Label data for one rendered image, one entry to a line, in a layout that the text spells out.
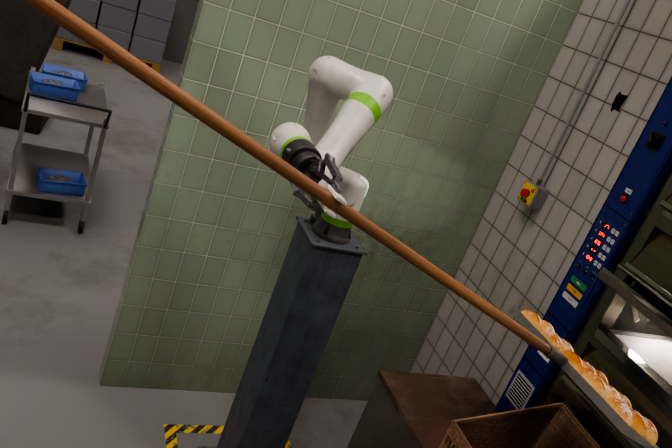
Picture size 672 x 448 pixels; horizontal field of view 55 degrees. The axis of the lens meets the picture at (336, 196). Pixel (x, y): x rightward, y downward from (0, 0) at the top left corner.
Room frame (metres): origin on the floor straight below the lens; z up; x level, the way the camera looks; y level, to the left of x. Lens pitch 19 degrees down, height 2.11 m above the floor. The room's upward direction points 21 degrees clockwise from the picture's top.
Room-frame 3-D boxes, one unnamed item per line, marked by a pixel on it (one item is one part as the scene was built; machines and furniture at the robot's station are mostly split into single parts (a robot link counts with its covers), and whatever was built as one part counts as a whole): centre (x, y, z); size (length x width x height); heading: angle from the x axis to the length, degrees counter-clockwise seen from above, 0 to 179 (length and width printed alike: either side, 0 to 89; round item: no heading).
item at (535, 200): (2.84, -0.82, 1.46); 0.10 x 0.07 x 0.10; 26
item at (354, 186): (2.21, -0.02, 1.36); 0.16 x 0.13 x 0.19; 77
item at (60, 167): (3.85, 1.81, 0.44); 0.94 x 0.55 x 0.88; 23
